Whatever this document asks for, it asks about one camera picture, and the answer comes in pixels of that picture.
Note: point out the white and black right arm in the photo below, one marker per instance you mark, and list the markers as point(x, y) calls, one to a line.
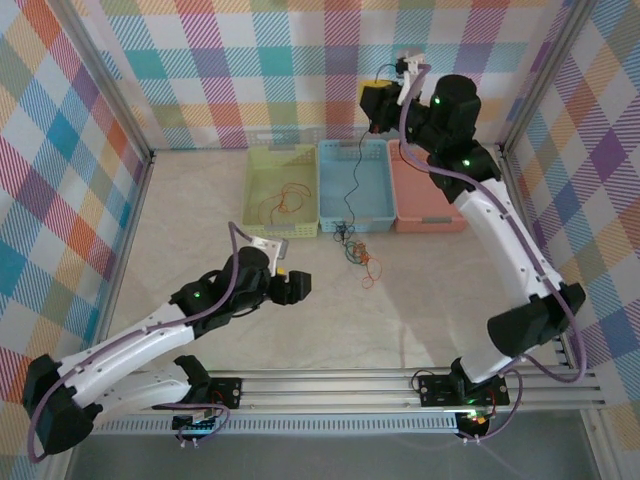
point(500, 235)

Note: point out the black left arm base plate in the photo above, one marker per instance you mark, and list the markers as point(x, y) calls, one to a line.
point(227, 392)

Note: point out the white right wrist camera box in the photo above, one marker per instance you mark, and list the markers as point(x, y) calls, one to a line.
point(412, 62)

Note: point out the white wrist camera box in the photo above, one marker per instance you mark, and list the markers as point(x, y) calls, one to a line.
point(270, 246)
point(412, 62)

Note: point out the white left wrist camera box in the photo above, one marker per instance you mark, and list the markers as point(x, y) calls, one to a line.
point(270, 246)

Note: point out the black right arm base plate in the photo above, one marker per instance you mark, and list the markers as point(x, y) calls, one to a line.
point(435, 390)

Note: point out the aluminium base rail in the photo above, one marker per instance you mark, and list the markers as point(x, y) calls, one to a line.
point(325, 387)

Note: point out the green plastic basket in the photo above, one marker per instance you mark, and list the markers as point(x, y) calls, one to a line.
point(280, 170)

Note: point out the pink plastic basket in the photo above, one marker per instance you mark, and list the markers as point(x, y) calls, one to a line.
point(415, 195)

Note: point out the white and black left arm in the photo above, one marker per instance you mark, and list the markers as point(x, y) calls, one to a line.
point(125, 345)

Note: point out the small controller circuit board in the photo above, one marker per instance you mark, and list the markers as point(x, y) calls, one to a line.
point(192, 422)
point(475, 419)

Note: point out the aluminium frame post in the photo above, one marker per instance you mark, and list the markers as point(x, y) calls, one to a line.
point(545, 75)
point(112, 85)

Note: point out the blue plastic basket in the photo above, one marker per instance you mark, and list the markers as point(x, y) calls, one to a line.
point(372, 185)

